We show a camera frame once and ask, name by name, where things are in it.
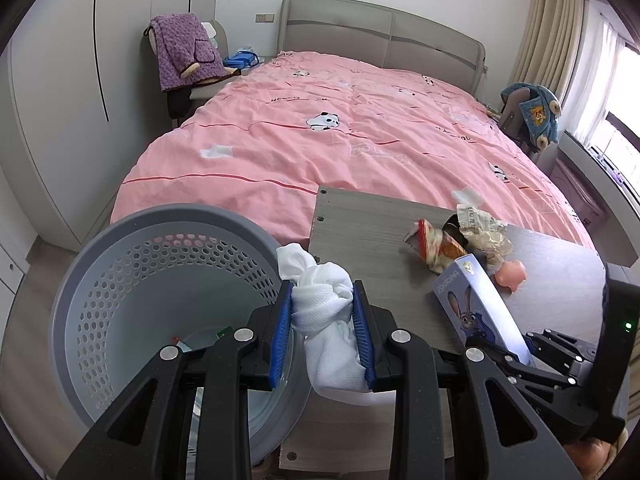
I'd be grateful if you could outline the white cabinet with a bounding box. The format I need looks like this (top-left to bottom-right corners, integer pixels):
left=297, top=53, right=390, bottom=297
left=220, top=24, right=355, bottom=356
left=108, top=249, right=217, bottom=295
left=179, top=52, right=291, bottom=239
left=0, top=160, right=38, bottom=306

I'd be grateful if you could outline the grey window ledge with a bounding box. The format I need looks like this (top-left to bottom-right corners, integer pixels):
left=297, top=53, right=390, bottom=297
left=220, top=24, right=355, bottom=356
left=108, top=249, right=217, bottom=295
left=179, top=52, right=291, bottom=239
left=557, top=130, right=640, bottom=261

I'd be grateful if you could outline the blue bear garment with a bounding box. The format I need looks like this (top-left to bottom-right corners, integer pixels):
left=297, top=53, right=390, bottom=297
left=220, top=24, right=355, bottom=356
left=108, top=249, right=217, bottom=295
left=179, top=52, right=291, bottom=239
left=501, top=82, right=563, bottom=148

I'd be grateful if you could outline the purple cardboard box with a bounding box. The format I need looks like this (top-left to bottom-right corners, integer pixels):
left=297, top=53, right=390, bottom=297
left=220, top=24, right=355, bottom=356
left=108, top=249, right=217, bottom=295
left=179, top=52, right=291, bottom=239
left=432, top=254, right=538, bottom=368

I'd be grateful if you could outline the blue bag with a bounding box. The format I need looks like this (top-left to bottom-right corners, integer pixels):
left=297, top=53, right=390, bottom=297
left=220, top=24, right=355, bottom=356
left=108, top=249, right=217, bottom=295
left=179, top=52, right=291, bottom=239
left=222, top=50, right=260, bottom=70

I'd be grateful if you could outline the purple fleece blanket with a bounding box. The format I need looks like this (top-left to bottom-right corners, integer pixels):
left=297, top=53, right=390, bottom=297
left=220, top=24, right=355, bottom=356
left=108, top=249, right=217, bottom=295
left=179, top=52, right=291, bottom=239
left=150, top=12, right=228, bottom=93

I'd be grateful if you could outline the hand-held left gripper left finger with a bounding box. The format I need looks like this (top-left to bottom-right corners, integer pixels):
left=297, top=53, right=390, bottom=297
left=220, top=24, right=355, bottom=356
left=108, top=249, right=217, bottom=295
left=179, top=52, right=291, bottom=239
left=55, top=280, right=296, bottom=480

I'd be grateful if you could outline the person's right hand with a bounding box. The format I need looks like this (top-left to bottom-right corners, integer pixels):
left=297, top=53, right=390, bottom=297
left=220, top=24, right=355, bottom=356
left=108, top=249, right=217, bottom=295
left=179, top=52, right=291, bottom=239
left=564, top=432, right=628, bottom=480

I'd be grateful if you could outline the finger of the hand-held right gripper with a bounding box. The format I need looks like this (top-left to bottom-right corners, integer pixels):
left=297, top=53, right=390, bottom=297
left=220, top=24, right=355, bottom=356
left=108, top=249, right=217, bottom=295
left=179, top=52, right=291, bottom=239
left=492, top=347, right=581, bottom=391
left=522, top=329, right=598, bottom=366

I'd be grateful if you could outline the white cloth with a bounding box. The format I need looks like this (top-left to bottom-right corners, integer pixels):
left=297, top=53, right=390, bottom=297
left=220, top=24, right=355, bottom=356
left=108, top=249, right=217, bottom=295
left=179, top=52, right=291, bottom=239
left=276, top=242, right=396, bottom=406

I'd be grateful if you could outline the beige curtain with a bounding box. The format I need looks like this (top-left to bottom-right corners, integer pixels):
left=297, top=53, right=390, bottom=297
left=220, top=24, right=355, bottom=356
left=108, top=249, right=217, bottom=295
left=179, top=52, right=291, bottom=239
left=510, top=0, right=626, bottom=136

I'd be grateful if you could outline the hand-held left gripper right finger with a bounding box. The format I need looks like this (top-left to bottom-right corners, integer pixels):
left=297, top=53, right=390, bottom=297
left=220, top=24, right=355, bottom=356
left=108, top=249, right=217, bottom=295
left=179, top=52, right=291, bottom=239
left=351, top=280, right=583, bottom=480

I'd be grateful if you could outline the small pink toy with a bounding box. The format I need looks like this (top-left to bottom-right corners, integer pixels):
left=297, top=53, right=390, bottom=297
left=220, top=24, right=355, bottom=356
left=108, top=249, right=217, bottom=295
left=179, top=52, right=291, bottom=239
left=492, top=259, right=527, bottom=293

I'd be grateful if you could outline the grey chair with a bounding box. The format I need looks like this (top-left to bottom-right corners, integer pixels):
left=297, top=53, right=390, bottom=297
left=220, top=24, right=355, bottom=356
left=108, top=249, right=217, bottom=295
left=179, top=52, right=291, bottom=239
left=500, top=87, right=556, bottom=161

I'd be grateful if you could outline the cream paper wrapper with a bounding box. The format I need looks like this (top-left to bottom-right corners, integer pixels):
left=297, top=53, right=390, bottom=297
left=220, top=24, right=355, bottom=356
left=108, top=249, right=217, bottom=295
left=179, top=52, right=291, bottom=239
left=457, top=203, right=515, bottom=268

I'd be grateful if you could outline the beige chair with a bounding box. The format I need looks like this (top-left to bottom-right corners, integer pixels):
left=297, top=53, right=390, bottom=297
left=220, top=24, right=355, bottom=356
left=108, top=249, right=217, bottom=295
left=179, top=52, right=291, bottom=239
left=145, top=19, right=241, bottom=128

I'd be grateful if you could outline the bed with pink duvet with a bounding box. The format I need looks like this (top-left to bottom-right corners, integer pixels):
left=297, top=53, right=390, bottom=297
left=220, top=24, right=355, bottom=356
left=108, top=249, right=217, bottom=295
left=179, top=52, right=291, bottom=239
left=110, top=50, right=598, bottom=251

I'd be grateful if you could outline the red orange snack wrapper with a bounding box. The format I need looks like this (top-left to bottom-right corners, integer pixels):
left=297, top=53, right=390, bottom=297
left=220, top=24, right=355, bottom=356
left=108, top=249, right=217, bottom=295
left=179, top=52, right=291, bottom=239
left=404, top=218, right=471, bottom=275

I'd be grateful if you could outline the grey padded headboard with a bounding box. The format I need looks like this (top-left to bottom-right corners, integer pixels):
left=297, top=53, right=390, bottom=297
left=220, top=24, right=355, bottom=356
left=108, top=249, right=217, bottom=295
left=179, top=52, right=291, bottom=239
left=276, top=0, right=488, bottom=101

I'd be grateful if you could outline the grey perforated waste basket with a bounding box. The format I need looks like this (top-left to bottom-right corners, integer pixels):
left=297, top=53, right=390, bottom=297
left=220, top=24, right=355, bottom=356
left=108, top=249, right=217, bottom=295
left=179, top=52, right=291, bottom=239
left=48, top=203, right=313, bottom=466

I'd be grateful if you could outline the window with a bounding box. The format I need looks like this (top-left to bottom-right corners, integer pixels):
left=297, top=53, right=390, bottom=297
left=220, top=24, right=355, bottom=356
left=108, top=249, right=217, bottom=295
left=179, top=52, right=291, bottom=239
left=575, top=45, right=640, bottom=181

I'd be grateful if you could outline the grey wardrobe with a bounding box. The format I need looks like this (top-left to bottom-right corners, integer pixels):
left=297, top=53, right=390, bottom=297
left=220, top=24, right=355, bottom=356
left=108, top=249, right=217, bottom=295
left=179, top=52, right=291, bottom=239
left=0, top=0, right=221, bottom=256

